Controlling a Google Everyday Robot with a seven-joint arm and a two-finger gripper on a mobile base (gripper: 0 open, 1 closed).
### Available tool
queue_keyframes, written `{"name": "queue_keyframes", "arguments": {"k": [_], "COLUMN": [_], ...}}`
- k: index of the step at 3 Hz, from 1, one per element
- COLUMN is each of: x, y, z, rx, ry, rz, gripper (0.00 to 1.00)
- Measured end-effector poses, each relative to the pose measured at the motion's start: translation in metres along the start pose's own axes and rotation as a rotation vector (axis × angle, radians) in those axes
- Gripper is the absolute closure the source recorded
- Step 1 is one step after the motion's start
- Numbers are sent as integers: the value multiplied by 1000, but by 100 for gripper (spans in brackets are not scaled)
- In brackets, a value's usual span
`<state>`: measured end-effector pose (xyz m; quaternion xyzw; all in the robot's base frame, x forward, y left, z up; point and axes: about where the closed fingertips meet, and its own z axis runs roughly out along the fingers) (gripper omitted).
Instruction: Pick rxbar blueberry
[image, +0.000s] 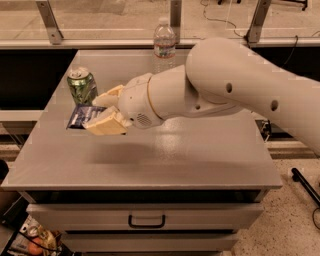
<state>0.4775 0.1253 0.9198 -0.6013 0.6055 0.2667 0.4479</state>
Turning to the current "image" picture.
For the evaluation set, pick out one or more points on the black drawer handle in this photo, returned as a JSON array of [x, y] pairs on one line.
[[146, 222]]

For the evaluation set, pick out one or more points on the green soda can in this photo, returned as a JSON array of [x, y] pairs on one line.
[[82, 85]]

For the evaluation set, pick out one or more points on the metal railing frame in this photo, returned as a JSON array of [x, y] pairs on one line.
[[136, 19]]

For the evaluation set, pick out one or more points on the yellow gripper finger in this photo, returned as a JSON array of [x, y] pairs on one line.
[[109, 98], [109, 122]]

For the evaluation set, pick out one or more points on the blue rxbar blueberry wrapper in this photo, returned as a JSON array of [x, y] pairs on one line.
[[83, 114]]

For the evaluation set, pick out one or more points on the clutter bin with snacks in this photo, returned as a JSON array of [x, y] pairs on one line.
[[33, 239]]

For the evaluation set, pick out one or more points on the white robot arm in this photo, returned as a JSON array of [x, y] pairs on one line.
[[220, 77]]

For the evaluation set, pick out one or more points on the black metal floor leg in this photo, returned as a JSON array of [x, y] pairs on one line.
[[298, 177]]

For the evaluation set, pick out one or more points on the clear plastic water bottle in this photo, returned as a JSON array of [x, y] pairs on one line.
[[164, 46]]

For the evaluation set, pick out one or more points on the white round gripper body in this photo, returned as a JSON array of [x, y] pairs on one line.
[[136, 100]]

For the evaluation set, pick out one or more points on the grey drawer cabinet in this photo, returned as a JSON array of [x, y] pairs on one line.
[[208, 176]]

